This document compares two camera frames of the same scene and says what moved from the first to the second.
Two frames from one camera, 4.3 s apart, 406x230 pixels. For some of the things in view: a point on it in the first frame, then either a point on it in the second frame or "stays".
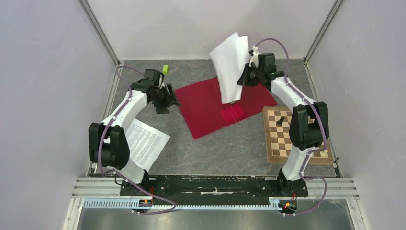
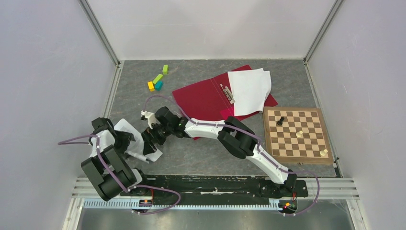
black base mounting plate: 216,187 stays
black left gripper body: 162,97 -> 122,141
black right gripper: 243,80 -> 148,135
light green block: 165,69 stays
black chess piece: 280,122 stays
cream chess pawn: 323,153 stays
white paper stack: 231,59 -> 250,89
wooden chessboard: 278,145 stays
